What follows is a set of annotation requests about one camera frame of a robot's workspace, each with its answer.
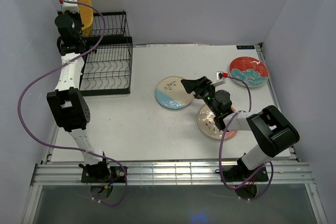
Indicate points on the black wire dish rack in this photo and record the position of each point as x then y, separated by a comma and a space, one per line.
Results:
108, 68

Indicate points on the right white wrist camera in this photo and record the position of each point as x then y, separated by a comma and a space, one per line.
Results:
220, 79

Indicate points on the red plate blue flower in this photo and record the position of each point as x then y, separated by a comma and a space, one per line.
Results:
251, 70

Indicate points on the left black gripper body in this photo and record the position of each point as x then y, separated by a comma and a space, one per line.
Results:
75, 19

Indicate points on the aluminium front rail frame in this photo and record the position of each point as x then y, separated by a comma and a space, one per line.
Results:
171, 173

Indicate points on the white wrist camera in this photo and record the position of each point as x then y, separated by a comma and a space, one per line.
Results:
220, 79
69, 5

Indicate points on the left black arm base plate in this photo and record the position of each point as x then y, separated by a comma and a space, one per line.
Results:
96, 174

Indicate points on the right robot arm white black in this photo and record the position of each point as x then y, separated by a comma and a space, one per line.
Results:
272, 131

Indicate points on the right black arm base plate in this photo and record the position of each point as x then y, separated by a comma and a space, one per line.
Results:
233, 174

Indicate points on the square orange woven plate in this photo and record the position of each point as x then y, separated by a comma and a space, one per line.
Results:
86, 14

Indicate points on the blue label sticker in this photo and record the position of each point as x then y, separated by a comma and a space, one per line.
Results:
245, 47

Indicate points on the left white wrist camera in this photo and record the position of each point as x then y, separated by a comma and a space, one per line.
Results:
69, 5

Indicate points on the cream pink plate with sprig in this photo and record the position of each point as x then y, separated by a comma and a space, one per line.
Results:
205, 122

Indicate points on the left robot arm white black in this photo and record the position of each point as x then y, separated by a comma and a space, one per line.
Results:
67, 104

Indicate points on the cream blue plate with sprig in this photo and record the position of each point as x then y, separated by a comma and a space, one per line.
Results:
171, 94

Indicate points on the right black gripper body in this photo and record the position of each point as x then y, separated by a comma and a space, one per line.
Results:
208, 94

